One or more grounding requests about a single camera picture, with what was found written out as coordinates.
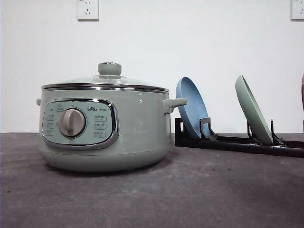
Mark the glass lid with green knob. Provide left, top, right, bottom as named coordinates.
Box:
left=41, top=62, right=169, bottom=93

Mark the green plate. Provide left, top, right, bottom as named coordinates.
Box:
left=235, top=76, right=273, bottom=146

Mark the blue plate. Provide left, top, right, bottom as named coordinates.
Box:
left=176, top=76, right=209, bottom=138

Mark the green electric steamer pot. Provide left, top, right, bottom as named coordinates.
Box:
left=36, top=88, right=187, bottom=172

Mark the pink plate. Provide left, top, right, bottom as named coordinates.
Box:
left=301, top=74, right=304, bottom=111

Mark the black dish rack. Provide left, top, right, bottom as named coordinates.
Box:
left=175, top=118, right=304, bottom=158

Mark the grey table cloth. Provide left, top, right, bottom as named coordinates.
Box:
left=0, top=133, right=304, bottom=228

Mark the white wall socket left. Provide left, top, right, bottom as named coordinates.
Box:
left=76, top=0, right=99, bottom=22

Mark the white wall socket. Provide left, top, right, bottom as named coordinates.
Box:
left=76, top=0, right=99, bottom=22
left=289, top=0, right=304, bottom=23

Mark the white wall socket right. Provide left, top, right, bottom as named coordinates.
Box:
left=289, top=0, right=304, bottom=23

